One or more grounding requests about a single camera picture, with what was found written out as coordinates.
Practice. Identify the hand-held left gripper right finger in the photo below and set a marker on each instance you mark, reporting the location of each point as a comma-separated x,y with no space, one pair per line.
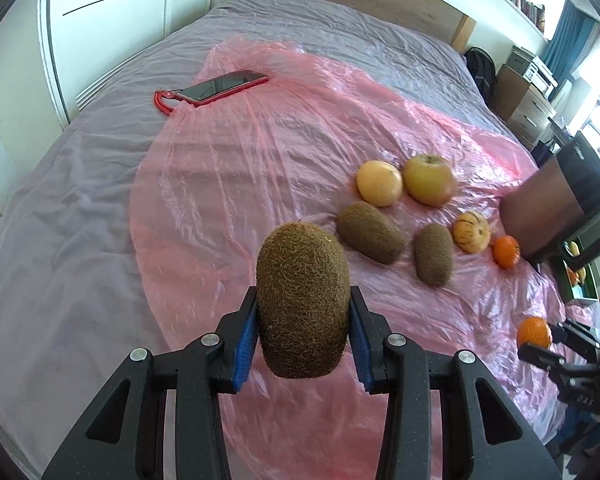
361,355

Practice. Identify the black backpack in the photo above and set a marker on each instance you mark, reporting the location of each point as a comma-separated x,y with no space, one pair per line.
480,72

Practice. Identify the green tray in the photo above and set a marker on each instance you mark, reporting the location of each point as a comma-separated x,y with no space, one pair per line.
582,292

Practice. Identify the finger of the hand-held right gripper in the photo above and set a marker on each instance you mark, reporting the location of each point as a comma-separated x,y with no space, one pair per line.
542,356
577,336

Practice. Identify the yellow-green apple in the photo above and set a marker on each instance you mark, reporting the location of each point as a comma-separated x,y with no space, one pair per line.
430,180

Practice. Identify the yellow grapefruit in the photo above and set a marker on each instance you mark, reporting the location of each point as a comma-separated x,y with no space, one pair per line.
380,182

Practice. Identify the teal curtain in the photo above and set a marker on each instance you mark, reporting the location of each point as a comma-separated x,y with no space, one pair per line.
570,35

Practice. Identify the bed with grey sheet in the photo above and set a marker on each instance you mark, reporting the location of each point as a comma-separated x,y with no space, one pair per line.
80,210

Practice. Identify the person's leg in jeans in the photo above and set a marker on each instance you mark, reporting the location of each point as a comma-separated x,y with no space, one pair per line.
577,430

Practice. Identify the white printer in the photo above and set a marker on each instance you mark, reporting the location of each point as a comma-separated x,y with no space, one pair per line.
530,67

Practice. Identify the smartphone in red case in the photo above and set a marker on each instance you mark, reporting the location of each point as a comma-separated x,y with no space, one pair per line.
220,85

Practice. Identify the striped pepino melon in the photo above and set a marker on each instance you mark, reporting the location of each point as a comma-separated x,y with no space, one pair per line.
472,232

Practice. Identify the wooden dresser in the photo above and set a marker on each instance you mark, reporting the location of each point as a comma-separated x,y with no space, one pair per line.
525,110

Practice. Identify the pink plastic sheet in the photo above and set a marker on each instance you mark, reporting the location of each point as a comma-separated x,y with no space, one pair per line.
230,185

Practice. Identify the yellow banana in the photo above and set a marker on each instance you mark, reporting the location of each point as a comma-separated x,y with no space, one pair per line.
573,248

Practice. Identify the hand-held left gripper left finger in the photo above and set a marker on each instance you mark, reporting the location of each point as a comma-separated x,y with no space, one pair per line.
245,355

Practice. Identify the brown fuzzy kiwi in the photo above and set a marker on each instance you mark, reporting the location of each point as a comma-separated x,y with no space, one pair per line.
302,300
370,232
432,255

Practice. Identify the orange mandarin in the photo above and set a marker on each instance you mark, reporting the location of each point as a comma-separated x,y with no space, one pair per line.
572,277
506,252
532,330

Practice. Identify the white wardrobe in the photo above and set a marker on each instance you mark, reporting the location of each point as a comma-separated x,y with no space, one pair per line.
105,10

